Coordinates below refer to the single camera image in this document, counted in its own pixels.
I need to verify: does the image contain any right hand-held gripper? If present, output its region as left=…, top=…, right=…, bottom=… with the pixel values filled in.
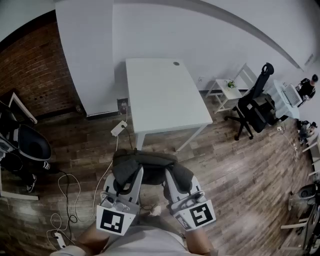
left=163, top=167, right=217, bottom=231

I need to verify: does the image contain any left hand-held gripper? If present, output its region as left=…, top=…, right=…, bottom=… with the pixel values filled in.
left=96, top=165, right=145, bottom=237

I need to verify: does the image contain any dark backpack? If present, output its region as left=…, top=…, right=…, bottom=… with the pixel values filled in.
left=111, top=148, right=195, bottom=196

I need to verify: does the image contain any person's right forearm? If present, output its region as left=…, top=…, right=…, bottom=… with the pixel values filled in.
left=184, top=226, right=216, bottom=256

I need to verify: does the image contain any person's left forearm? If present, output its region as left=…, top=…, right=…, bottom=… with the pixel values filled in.
left=74, top=221, right=112, bottom=256

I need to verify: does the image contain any person's white shoe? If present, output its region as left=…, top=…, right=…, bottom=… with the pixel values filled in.
left=149, top=204, right=163, bottom=217

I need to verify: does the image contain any person's white shirt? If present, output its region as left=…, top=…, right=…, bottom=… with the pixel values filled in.
left=49, top=222, right=198, bottom=256

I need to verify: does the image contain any black round-backed chair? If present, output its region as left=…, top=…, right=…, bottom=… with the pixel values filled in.
left=0, top=99, right=53, bottom=161

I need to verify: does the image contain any small white side table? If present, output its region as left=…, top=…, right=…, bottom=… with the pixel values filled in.
left=205, top=62, right=259, bottom=115

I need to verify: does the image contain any black office chair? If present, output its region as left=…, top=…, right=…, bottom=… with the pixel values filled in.
left=224, top=62, right=279, bottom=141

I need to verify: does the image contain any white-framed dark desk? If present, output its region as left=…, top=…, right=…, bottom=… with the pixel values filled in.
left=0, top=90, right=39, bottom=125

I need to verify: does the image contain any white desk with laptop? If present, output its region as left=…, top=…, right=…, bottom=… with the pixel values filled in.
left=271, top=79, right=301, bottom=121

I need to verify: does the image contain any open grey laptop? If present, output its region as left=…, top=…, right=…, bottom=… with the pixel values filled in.
left=281, top=83, right=304, bottom=108

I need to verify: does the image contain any white power cable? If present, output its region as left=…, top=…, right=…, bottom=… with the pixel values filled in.
left=93, top=134, right=120, bottom=201

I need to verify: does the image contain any white power strip with cables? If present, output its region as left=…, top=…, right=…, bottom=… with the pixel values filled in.
left=46, top=173, right=84, bottom=241

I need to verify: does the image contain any wall power outlet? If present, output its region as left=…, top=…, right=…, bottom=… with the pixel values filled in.
left=117, top=97, right=130, bottom=115

